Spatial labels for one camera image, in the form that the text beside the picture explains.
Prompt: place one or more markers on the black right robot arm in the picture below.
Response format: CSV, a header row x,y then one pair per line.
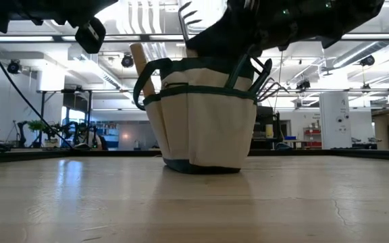
x,y
350,17

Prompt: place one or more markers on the background green plant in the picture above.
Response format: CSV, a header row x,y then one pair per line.
x,y
35,125

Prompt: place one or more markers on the black ceiling spotlight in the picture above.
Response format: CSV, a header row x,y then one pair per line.
x,y
367,60
13,67
127,61

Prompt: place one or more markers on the background robot arms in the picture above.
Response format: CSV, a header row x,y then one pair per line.
x,y
66,133

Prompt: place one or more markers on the red background shelf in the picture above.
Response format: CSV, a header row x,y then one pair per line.
x,y
312,135

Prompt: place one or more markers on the black background stand frame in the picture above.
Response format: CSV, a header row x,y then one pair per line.
x,y
42,114

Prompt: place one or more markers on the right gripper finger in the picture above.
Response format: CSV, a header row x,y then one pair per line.
x,y
221,37

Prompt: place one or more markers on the yellow container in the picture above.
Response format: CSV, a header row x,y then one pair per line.
x,y
269,131

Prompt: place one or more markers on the black aluminium table frame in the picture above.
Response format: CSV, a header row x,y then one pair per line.
x,y
29,155

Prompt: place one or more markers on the white pillar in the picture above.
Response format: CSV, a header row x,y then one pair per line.
x,y
338,121

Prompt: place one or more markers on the beige green-trimmed gardening bag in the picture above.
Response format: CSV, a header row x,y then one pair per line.
x,y
208,128

